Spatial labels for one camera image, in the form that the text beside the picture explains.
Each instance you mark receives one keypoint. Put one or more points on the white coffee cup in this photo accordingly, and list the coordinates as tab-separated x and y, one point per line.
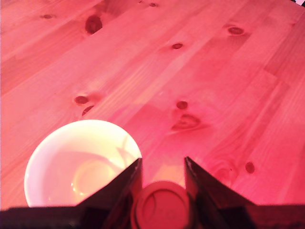
71	155

